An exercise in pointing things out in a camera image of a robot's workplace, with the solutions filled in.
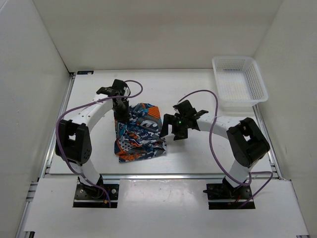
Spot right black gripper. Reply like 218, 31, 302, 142
159, 114, 189, 141

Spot colourful patterned shorts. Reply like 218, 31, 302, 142
114, 103, 167, 163

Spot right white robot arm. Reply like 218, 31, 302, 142
160, 100, 270, 198

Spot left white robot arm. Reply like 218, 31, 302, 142
55, 79, 130, 198

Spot white plastic basket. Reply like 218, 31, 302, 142
212, 56, 268, 112

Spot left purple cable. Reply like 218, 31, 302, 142
55, 79, 144, 208

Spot purple cable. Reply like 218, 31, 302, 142
55, 79, 144, 208
177, 89, 274, 209

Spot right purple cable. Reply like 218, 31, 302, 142
177, 89, 274, 209

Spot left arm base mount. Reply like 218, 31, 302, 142
73, 177, 119, 209

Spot aluminium frame rail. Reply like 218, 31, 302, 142
44, 174, 269, 180

